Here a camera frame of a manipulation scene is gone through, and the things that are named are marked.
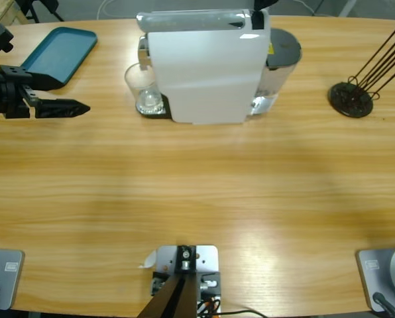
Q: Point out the black chair legs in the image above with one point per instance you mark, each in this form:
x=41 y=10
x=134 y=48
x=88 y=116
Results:
x=32 y=8

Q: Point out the black capsule holder with rods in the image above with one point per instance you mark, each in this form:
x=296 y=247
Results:
x=341 y=99

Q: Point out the grey metal leg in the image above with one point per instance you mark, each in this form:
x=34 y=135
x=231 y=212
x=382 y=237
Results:
x=348 y=8

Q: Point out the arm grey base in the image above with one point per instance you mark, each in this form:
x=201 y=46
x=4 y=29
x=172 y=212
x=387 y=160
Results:
x=379 y=275
x=5 y=278

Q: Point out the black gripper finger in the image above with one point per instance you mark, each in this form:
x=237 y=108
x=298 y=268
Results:
x=265 y=4

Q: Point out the clear glass cup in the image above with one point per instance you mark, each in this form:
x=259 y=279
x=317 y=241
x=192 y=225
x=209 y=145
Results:
x=144 y=89

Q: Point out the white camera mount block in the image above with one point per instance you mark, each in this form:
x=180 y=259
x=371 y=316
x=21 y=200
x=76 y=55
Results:
x=205 y=258

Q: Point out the teal plastic tray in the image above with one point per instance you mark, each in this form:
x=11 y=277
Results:
x=61 y=53

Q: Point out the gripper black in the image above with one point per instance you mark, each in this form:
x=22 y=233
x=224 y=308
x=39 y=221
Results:
x=5 y=96

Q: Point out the black camera post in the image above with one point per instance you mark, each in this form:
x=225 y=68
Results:
x=171 y=301

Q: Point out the white capsule coffee machine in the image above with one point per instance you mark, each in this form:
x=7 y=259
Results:
x=204 y=73

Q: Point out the white paper tag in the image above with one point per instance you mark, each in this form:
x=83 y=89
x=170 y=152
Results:
x=148 y=260

